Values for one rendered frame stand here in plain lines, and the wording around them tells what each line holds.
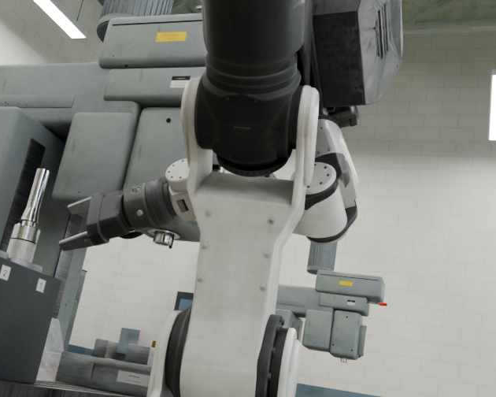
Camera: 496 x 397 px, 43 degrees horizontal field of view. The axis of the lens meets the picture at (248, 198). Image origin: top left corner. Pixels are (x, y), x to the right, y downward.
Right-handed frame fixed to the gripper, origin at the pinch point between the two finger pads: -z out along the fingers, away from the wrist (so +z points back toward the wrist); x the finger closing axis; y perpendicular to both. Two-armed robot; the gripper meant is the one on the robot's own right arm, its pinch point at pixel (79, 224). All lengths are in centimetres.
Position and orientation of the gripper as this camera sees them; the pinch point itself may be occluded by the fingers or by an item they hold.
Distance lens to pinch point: 126.8
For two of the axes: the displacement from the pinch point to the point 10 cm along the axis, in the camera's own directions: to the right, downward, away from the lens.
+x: -0.6, -6.4, 7.7
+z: 9.6, -2.5, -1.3
